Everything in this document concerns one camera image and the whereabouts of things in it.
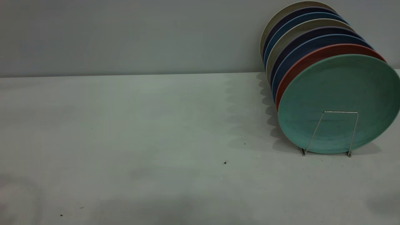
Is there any green round plate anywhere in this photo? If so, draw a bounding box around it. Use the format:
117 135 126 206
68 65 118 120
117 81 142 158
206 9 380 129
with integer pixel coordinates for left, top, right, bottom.
277 54 400 154

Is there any pink round plate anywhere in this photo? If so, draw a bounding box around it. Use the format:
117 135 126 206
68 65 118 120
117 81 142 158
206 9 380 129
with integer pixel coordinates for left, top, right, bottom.
276 44 387 112

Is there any dark purple round plate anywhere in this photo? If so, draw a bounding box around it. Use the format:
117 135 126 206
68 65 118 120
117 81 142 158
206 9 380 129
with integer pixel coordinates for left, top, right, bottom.
262 7 341 61
270 27 363 89

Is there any beige round plate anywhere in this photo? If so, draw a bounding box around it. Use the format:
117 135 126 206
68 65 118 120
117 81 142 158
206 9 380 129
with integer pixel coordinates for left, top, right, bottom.
266 19 355 85
259 1 337 60

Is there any teal blue round plate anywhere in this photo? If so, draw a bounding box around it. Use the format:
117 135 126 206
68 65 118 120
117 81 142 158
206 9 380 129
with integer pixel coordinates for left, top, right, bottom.
264 12 348 71

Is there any metal wire plate rack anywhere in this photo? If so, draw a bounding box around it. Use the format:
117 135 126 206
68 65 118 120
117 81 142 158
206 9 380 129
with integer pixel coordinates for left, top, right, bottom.
301 111 359 158

